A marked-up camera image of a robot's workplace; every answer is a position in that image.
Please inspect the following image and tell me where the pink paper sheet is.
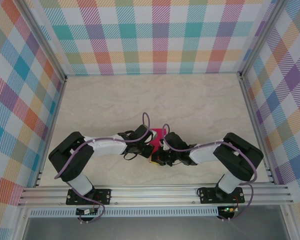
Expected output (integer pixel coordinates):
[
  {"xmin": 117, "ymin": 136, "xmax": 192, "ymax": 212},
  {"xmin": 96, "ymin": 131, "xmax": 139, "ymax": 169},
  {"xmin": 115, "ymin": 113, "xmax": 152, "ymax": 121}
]
[{"xmin": 148, "ymin": 127, "xmax": 170, "ymax": 157}]

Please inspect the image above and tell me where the grey metal plate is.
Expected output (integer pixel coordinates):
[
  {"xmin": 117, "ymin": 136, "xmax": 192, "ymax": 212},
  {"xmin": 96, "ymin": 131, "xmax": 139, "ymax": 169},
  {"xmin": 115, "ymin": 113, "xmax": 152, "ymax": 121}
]
[{"xmin": 22, "ymin": 216, "xmax": 291, "ymax": 240}]

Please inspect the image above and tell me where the left circuit board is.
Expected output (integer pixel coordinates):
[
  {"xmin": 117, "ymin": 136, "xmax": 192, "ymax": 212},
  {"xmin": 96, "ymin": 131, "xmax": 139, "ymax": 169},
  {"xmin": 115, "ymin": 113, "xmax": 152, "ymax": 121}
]
[{"xmin": 76, "ymin": 208, "xmax": 100, "ymax": 216}]

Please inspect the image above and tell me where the right circuit board with LED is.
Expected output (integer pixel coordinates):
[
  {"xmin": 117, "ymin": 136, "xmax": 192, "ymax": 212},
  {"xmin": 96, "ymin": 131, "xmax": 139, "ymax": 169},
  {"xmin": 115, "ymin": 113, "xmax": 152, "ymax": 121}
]
[{"xmin": 221, "ymin": 206, "xmax": 240, "ymax": 214}]

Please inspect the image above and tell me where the thin black left gripper wire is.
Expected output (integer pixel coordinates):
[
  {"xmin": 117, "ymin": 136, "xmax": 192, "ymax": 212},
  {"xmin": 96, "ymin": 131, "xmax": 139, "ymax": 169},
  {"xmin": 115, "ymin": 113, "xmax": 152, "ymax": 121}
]
[{"xmin": 123, "ymin": 153, "xmax": 141, "ymax": 162}]

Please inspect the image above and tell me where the thin black gripper wire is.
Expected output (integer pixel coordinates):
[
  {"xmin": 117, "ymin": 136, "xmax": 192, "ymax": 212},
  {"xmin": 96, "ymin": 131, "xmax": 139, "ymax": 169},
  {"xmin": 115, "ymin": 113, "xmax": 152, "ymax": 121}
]
[
  {"xmin": 123, "ymin": 153, "xmax": 141, "ymax": 162},
  {"xmin": 171, "ymin": 158, "xmax": 191, "ymax": 167}
]

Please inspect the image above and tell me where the thin black right gripper wire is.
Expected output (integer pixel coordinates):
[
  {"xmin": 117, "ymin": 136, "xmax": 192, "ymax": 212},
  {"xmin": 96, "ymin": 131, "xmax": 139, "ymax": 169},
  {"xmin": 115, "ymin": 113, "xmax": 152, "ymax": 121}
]
[{"xmin": 171, "ymin": 158, "xmax": 191, "ymax": 167}]

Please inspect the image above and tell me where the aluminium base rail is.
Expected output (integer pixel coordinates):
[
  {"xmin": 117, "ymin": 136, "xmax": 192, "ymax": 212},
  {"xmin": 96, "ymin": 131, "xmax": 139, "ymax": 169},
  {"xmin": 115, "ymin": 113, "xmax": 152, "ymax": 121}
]
[{"xmin": 17, "ymin": 184, "xmax": 295, "ymax": 207}]

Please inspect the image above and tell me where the slotted grey cable duct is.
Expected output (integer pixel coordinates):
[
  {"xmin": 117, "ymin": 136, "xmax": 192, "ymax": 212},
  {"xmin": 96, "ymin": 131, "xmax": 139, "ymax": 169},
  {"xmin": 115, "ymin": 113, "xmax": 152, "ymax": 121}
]
[{"xmin": 28, "ymin": 208, "xmax": 220, "ymax": 218}]

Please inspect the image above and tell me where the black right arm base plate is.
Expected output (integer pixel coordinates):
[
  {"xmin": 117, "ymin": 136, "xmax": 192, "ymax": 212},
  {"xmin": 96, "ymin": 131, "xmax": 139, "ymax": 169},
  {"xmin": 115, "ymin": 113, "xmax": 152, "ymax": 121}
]
[{"xmin": 198, "ymin": 186, "xmax": 245, "ymax": 205}]

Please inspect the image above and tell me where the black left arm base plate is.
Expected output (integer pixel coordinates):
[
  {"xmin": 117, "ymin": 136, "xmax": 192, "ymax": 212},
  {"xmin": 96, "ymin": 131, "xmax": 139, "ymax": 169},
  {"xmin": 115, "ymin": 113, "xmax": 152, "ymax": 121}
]
[{"xmin": 65, "ymin": 188, "xmax": 112, "ymax": 206}]

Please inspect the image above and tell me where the aluminium side rail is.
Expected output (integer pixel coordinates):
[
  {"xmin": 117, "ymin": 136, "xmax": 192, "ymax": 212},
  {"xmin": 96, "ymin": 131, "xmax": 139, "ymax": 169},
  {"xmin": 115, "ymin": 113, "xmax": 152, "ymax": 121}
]
[
  {"xmin": 33, "ymin": 74, "xmax": 68, "ymax": 188},
  {"xmin": 237, "ymin": 72, "xmax": 277, "ymax": 185}
]

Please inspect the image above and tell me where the aluminium frame post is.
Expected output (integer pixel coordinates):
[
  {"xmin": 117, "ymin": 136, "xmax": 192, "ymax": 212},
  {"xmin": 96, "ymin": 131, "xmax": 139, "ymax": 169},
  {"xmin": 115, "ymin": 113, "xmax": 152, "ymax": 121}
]
[
  {"xmin": 16, "ymin": 0, "xmax": 68, "ymax": 81},
  {"xmin": 238, "ymin": 0, "xmax": 290, "ymax": 77}
]

